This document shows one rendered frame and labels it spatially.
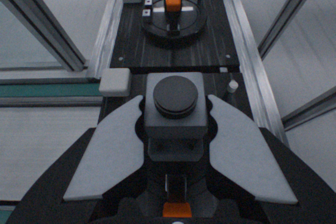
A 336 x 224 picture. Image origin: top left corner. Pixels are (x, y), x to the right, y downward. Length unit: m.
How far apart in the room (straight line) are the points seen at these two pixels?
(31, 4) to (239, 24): 0.37
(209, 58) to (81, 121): 0.27
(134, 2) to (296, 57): 0.45
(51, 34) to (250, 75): 0.33
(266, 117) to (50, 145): 0.38
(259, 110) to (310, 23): 0.45
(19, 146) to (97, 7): 0.49
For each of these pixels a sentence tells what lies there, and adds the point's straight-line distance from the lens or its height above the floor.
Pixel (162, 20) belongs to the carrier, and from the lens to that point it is 0.36.
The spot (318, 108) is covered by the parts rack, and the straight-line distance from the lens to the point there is 0.29.
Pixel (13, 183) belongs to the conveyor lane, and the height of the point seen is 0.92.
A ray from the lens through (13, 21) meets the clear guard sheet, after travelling 0.33.
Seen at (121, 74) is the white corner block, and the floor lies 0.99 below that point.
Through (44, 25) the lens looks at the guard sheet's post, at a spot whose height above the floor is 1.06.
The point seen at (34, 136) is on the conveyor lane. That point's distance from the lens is 0.40.
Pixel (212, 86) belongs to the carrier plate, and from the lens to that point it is 0.28.
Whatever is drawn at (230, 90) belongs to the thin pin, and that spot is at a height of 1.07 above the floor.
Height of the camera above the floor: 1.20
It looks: 63 degrees down
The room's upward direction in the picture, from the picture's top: 4 degrees counter-clockwise
